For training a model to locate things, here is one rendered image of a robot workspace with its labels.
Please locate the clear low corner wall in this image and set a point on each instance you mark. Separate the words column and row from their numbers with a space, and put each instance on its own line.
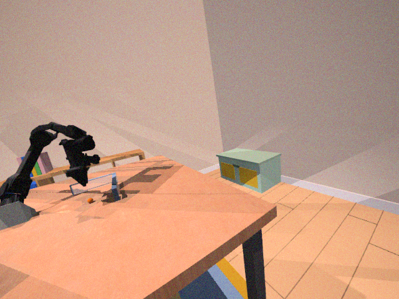
column 94, row 184

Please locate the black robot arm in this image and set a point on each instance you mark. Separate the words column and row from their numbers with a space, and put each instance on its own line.
column 20, row 182

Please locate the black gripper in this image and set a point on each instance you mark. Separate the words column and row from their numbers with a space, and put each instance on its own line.
column 77, row 170

